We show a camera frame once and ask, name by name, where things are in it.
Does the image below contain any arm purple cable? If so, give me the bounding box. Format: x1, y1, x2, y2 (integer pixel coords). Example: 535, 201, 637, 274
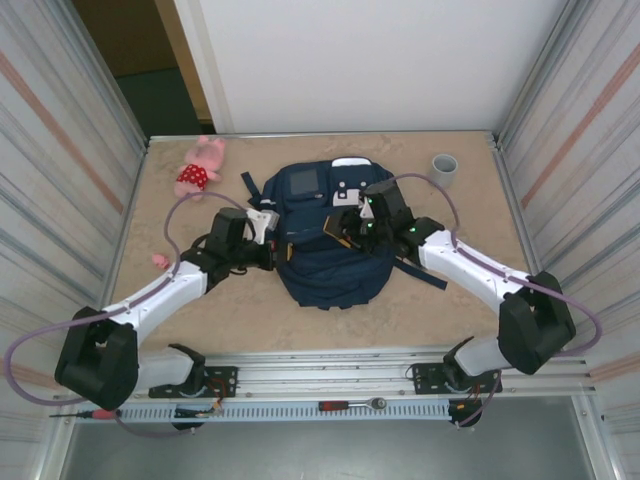
5, 192, 251, 439
393, 172, 603, 429

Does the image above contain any aluminium mounting rail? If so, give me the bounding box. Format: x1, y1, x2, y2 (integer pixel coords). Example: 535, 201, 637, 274
52, 347, 599, 404

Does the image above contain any pink plush toy red dress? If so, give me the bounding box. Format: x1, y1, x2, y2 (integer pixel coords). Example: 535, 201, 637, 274
173, 135, 226, 201

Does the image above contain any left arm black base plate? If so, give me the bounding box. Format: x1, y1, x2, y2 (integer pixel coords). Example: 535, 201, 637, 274
148, 365, 239, 400

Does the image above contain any brown wooden door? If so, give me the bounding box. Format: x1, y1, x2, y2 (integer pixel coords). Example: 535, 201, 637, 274
72, 0, 214, 124

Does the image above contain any navy blue backpack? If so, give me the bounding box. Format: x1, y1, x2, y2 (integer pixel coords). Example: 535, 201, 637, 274
239, 157, 449, 312

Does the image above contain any red handled screwdriver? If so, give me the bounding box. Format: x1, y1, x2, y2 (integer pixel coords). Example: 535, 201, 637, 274
48, 408, 123, 420

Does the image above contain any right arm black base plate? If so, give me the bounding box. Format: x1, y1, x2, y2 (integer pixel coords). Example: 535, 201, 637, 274
412, 363, 503, 396

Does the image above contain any aluminium table edge rail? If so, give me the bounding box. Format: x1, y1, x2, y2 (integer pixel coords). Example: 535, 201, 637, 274
147, 131, 499, 146

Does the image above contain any grey slotted cable duct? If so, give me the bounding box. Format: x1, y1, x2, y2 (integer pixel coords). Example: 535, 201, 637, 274
117, 403, 451, 422

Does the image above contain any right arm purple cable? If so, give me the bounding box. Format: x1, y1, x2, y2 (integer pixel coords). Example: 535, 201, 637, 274
393, 172, 603, 429

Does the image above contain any red handled ratchet wrench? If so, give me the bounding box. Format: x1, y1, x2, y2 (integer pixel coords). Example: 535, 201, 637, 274
318, 397, 389, 412

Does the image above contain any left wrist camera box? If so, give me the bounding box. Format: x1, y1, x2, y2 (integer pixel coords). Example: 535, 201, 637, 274
244, 208, 280, 244

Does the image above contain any black wire connector bundle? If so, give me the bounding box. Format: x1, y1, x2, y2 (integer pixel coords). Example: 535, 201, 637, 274
174, 406, 224, 419

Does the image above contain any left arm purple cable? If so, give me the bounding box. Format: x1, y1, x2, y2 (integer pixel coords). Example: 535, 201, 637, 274
5, 192, 251, 439

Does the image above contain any grey plastic cup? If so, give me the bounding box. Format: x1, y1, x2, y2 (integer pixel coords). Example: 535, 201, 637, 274
430, 153, 460, 190

